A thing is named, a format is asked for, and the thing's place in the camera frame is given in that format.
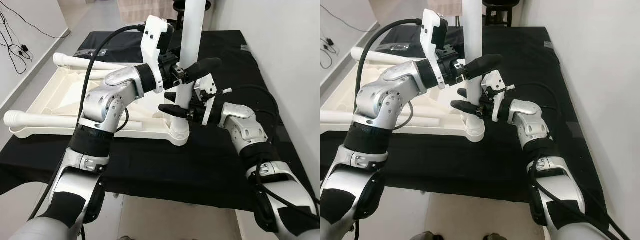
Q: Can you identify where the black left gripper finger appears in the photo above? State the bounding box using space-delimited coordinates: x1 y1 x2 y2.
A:
182 57 223 83
462 54 503 80

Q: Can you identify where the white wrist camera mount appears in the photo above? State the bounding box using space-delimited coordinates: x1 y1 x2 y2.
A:
140 15 176 93
194 74 234 126
482 70 516 123
421 9 451 91

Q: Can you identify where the black charger with cable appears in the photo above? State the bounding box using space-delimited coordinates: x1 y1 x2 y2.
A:
0 12 33 76
320 35 342 70

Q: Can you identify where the white plastic table top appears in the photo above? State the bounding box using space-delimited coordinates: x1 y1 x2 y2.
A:
9 67 191 147
320 62 486 143

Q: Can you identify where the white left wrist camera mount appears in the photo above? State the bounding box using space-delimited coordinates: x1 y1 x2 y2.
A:
140 15 176 93
421 9 451 91

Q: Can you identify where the robot grey torso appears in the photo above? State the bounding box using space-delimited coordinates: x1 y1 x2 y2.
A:
320 220 346 240
10 217 71 240

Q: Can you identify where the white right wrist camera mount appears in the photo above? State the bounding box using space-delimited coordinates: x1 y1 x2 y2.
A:
194 74 234 126
482 70 516 123

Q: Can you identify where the beige striped cloth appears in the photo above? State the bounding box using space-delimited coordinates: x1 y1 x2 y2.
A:
427 0 463 16
117 0 173 23

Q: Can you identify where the black wooden stool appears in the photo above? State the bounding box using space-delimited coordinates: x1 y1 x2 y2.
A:
482 0 521 28
172 0 212 26

